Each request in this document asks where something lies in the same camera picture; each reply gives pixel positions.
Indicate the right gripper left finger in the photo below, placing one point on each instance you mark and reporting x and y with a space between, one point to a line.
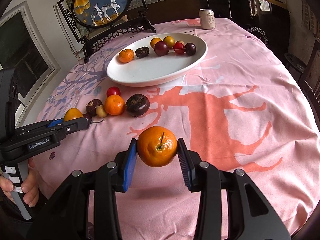
111 178

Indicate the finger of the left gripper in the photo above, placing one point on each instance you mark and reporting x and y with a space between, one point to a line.
69 127
39 125

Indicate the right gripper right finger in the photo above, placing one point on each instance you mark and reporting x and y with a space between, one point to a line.
200 176

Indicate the orange fruit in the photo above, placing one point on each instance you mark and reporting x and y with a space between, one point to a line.
71 114

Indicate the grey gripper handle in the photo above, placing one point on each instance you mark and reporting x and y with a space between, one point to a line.
17 174

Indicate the large mandarin with stem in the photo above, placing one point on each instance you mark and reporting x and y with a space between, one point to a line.
157 146

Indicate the large dark passion fruit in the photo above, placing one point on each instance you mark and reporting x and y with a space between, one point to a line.
137 105

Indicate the orange kumquat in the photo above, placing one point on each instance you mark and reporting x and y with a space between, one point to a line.
154 41
169 40

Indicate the dark purple cherry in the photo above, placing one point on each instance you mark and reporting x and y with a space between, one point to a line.
190 49

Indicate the person's left hand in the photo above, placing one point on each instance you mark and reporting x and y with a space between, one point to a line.
29 186

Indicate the brown-marked passion fruit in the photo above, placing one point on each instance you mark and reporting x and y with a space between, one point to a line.
92 106

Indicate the small tan longan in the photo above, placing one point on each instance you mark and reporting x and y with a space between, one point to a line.
100 112

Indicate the small mandarin on table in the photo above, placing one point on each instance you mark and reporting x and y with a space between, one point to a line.
114 105

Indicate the red cherry tomato on table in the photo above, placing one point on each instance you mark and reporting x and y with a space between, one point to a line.
113 91

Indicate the pink printed tablecloth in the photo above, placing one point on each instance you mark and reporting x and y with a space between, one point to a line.
240 108

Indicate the mandarin on plate left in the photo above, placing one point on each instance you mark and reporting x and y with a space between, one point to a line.
126 55

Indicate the dark passion fruit on plate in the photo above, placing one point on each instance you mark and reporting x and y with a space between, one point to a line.
142 52

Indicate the round deer painting screen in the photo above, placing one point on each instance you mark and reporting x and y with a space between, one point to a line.
95 22

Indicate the white oval plate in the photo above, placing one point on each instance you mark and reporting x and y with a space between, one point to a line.
153 69

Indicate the dark red plum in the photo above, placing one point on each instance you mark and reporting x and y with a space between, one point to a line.
161 48

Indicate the red cherry tomato on plate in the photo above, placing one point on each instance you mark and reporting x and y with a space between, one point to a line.
179 48

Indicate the dark wooden chair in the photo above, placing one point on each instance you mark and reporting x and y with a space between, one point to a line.
309 82

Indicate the white beverage can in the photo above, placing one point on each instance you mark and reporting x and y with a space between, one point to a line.
207 19

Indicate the window frame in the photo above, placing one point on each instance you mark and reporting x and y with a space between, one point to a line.
24 50

